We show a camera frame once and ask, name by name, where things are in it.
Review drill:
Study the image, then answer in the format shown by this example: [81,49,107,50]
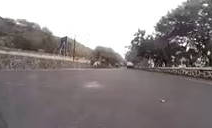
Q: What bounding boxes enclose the clump of trees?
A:
[90,45,125,68]

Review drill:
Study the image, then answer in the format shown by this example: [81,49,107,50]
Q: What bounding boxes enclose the row of dark trees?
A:
[125,0,212,69]

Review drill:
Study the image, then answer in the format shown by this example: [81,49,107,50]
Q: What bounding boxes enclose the low stone kerb wall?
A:
[135,66,212,81]

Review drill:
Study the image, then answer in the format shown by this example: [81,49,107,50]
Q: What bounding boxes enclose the grey asphalt road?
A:
[0,67,212,128]

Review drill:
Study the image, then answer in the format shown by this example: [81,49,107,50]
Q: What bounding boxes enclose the dark pole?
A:
[72,34,77,63]

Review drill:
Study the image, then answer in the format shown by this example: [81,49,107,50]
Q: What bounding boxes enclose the white vehicle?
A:
[126,60,135,70]

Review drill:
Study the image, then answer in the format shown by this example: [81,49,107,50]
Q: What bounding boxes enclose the bushy hillside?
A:
[0,12,95,62]

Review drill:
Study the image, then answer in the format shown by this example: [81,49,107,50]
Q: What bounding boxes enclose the long stone retaining wall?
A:
[0,49,92,70]

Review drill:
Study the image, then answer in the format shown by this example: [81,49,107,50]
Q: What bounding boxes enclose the dark billboard frame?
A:
[55,35,70,57]

